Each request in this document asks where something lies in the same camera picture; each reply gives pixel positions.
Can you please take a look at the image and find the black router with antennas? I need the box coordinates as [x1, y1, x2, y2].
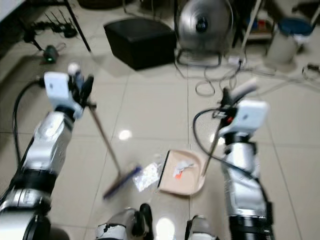
[24, 12, 79, 44]

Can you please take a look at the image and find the black metal table leg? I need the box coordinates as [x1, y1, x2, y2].
[62, 0, 93, 54]

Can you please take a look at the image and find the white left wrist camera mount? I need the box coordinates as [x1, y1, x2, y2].
[43, 71, 81, 119]

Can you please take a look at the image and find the silver metal floor fan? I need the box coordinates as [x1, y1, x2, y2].
[174, 0, 236, 67]

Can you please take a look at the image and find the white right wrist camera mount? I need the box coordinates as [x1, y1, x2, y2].
[219, 98, 270, 140]

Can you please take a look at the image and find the looped floor cable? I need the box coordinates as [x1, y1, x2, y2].
[194, 59, 248, 98]

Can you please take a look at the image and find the white power adapter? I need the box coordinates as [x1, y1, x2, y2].
[228, 55, 244, 67]

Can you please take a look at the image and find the black cube ottoman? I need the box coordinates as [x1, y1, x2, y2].
[103, 18, 177, 71]

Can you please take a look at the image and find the small black device green light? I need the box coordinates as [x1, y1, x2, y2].
[43, 44, 61, 64]

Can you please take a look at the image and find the light wooden pole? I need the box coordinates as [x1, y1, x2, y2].
[240, 0, 264, 52]

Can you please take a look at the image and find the beige long-handled dustpan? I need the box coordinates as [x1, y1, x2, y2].
[157, 76, 261, 197]

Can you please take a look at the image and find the white bin with blue bag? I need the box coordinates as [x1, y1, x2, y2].
[265, 17, 316, 66]

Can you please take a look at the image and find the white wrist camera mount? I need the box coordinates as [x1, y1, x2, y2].
[219, 98, 270, 140]
[43, 71, 81, 119]

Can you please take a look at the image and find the white paper scrap with red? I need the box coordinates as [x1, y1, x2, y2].
[172, 160, 197, 180]

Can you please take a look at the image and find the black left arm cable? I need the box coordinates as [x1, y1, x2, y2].
[12, 77, 48, 166]

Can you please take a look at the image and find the wooden broom with blue bristles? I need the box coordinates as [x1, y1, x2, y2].
[68, 62, 144, 201]

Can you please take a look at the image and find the crumpled clear plastic wrapper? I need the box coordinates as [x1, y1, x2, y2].
[132, 162, 162, 192]

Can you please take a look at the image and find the robot right leg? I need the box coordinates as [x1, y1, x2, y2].
[184, 214, 225, 240]

